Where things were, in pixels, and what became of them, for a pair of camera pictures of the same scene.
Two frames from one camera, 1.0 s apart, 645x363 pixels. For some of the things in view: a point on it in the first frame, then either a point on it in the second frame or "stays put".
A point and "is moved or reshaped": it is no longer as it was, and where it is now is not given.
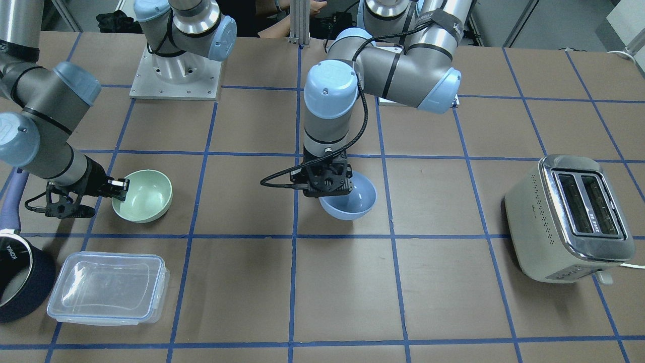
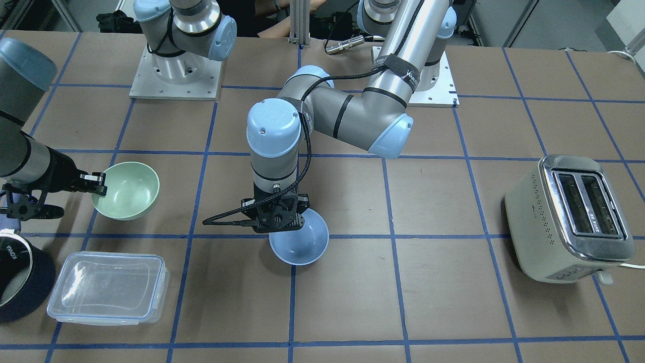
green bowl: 149,197 is moved or reshaped
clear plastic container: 110,288 stays put
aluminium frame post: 300,22 stays put
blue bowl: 359,202 to 304,246
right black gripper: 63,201 to 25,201
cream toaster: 568,221 stays put
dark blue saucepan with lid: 27,275 stays put
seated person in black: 271,18 stays put
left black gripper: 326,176 to 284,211
